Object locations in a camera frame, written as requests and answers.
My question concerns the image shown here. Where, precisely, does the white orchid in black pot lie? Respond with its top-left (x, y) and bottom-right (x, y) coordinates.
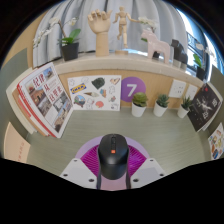
top-left (192, 42), bottom-right (214, 81)
top-left (137, 16), bottom-right (158, 44)
top-left (32, 16), bottom-right (82, 62)

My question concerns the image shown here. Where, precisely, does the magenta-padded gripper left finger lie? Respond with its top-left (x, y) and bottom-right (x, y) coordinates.
top-left (59, 146), bottom-right (103, 190)

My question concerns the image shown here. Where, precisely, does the black computer mouse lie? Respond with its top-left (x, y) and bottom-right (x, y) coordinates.
top-left (97, 133), bottom-right (130, 180)

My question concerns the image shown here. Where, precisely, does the round purple number sign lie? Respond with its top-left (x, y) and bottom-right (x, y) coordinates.
top-left (120, 76), bottom-right (147, 103)

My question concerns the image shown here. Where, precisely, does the grey curtain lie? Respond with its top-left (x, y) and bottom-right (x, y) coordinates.
top-left (33, 0), bottom-right (192, 68)

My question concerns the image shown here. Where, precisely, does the wooden desk back ledge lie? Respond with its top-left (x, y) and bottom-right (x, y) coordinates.
top-left (53, 52), bottom-right (208, 112)

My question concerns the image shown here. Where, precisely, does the purple mouse pad with wrist rest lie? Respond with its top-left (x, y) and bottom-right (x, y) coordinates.
top-left (74, 134), bottom-right (151, 192)

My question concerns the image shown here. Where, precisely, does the white book with photo cover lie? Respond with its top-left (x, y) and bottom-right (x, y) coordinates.
top-left (17, 61), bottom-right (74, 139)

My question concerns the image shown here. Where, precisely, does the black magazine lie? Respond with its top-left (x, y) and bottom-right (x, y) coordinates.
top-left (187, 82), bottom-right (224, 133)

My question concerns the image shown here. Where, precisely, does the wooden hand model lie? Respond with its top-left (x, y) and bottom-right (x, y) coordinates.
top-left (87, 8), bottom-right (113, 58)

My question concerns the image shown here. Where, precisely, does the white sticker sheet with drawings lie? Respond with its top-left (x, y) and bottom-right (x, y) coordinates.
top-left (67, 74), bottom-right (123, 112)

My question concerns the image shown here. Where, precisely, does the window with dark frame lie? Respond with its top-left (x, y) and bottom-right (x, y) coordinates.
top-left (176, 8), bottom-right (221, 73)

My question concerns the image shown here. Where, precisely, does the dark grey horse figurine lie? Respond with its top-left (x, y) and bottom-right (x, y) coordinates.
top-left (180, 51), bottom-right (190, 71)

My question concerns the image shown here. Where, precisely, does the colourful sticker sheet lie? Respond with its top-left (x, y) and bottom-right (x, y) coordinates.
top-left (207, 122), bottom-right (224, 160)

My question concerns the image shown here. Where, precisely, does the pink horse figurine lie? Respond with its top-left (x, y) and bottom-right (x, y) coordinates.
top-left (140, 30), bottom-right (172, 64)

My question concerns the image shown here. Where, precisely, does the black horse figurine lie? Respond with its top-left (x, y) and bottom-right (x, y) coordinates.
top-left (170, 39), bottom-right (185, 68)

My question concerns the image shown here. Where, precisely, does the small plant in white pot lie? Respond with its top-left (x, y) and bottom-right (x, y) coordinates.
top-left (153, 93), bottom-right (170, 118)
top-left (176, 95), bottom-right (194, 120)
top-left (130, 92), bottom-right (149, 118)

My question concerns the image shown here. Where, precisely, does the wooden mannequin figure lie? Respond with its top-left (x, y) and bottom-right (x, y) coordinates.
top-left (112, 5), bottom-right (143, 55)

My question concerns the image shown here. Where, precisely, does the white wall socket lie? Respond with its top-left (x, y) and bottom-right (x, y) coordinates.
top-left (168, 79), bottom-right (187, 99)
top-left (184, 84), bottom-right (200, 101)

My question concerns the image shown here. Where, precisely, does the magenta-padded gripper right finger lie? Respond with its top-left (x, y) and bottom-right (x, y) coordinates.
top-left (125, 144), bottom-right (167, 190)

